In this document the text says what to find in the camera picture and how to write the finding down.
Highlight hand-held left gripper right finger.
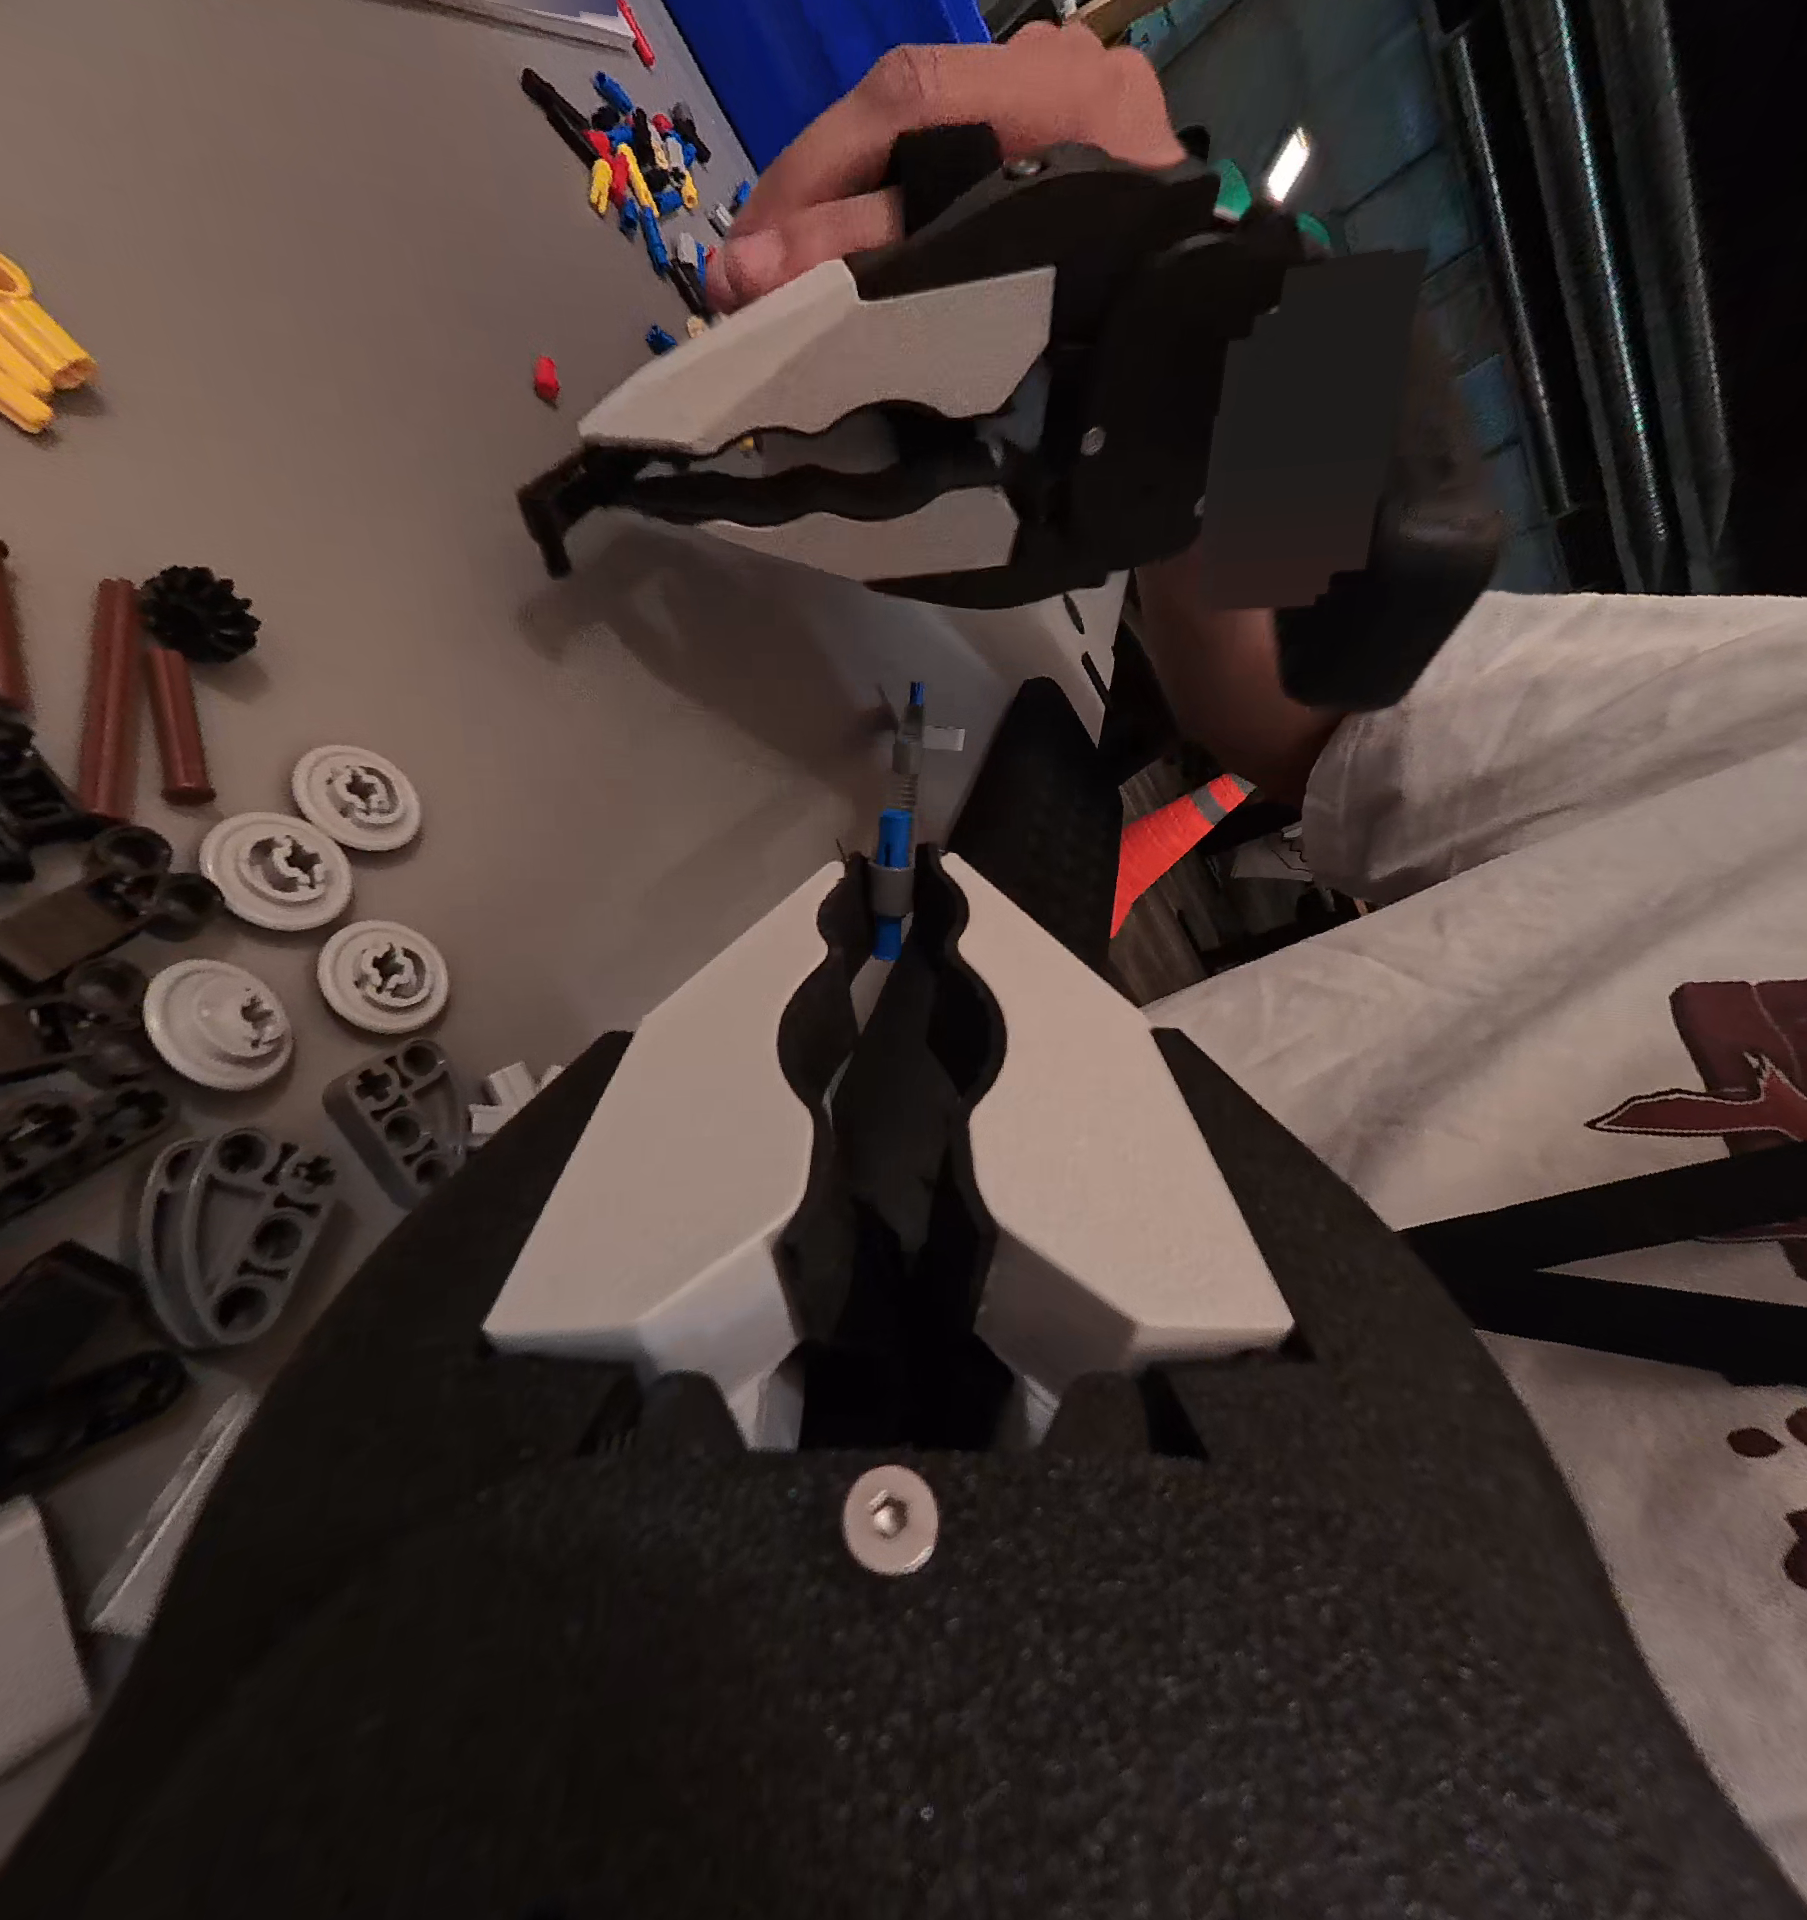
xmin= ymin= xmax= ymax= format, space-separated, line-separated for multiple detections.
xmin=916 ymin=854 xmax=1300 ymax=1451

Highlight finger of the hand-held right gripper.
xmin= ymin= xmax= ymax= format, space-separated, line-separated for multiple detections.
xmin=589 ymin=428 xmax=1027 ymax=582
xmin=578 ymin=260 xmax=1059 ymax=454

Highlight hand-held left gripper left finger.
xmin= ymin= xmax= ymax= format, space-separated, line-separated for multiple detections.
xmin=483 ymin=862 xmax=866 ymax=1451

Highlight pile of colourful lego pins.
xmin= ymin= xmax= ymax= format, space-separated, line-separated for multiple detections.
xmin=520 ymin=0 xmax=760 ymax=357

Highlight black lego beam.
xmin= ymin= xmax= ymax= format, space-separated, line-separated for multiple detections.
xmin=520 ymin=451 xmax=649 ymax=579

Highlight long dark grey lego beam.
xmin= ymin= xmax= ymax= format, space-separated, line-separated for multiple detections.
xmin=860 ymin=680 xmax=969 ymax=963

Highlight light grey lego beam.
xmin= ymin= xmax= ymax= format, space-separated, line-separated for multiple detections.
xmin=0 ymin=1497 xmax=95 ymax=1790
xmin=84 ymin=1389 xmax=263 ymax=1642

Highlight pile of yellow lego pieces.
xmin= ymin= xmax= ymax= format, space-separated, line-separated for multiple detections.
xmin=0 ymin=212 xmax=99 ymax=435

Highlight person's right hand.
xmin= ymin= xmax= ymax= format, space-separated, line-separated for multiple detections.
xmin=705 ymin=17 xmax=1194 ymax=318

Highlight black perforated panel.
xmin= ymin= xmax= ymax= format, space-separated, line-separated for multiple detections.
xmin=943 ymin=675 xmax=1132 ymax=977

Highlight blue plastic bin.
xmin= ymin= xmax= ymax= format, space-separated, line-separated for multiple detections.
xmin=666 ymin=0 xmax=994 ymax=172

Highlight bundle of grey ceiling pipes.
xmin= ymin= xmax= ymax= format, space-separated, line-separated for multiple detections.
xmin=1433 ymin=0 xmax=1745 ymax=596

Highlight pile of black grey parts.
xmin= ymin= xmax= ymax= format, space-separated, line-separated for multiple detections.
xmin=0 ymin=526 xmax=569 ymax=1518

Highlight black lanyard strap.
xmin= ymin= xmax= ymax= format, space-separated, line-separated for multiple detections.
xmin=1405 ymin=1138 xmax=1807 ymax=1397

